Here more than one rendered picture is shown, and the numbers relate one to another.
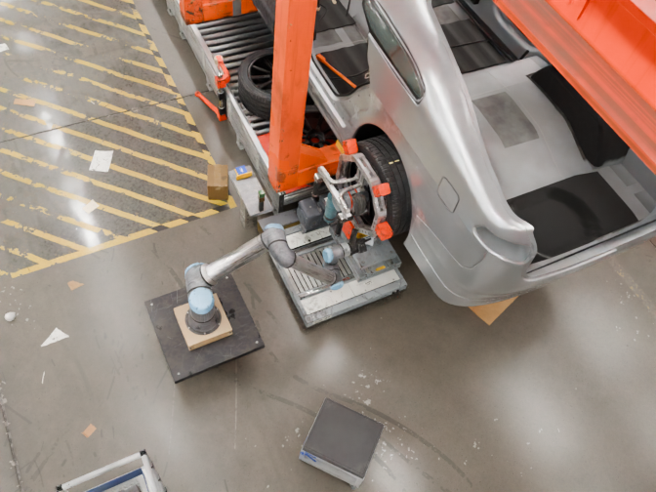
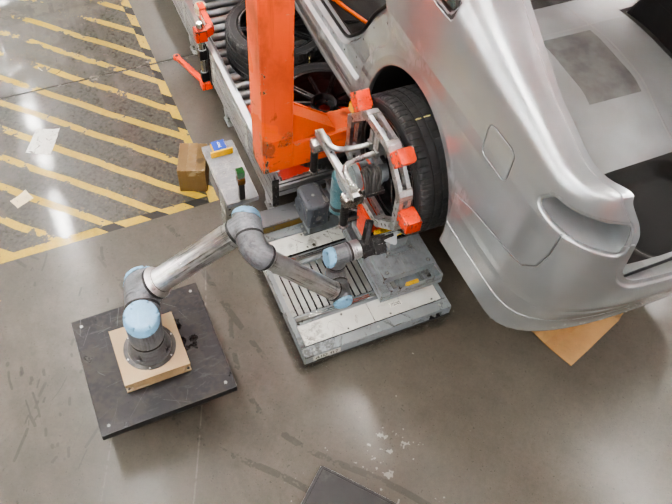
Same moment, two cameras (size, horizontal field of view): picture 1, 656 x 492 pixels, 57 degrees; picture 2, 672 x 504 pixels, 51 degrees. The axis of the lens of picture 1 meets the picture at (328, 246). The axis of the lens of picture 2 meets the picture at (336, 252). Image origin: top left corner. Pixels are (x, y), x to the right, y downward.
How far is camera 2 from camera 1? 0.81 m
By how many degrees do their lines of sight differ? 5
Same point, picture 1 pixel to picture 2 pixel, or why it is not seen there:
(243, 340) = (206, 379)
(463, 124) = (519, 40)
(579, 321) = not seen: outside the picture
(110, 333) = (29, 368)
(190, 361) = (128, 408)
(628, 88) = not seen: outside the picture
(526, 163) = (622, 126)
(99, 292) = (20, 311)
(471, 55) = not seen: outside the picture
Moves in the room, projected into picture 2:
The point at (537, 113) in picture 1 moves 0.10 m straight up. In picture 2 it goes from (637, 58) to (645, 41)
